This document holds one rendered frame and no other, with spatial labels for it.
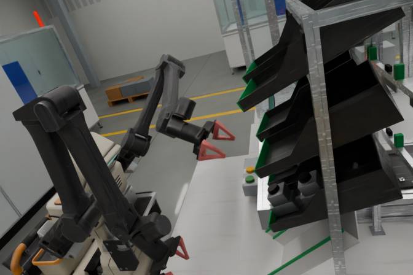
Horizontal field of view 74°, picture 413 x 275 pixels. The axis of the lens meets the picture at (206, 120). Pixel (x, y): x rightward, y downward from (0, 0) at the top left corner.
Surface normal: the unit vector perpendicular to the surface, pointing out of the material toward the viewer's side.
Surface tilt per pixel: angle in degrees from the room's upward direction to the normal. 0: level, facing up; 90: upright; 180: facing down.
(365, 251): 0
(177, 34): 90
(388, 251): 0
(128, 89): 90
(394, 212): 90
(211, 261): 0
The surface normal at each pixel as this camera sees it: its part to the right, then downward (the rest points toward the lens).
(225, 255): -0.27, -0.88
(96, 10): -0.18, 0.45
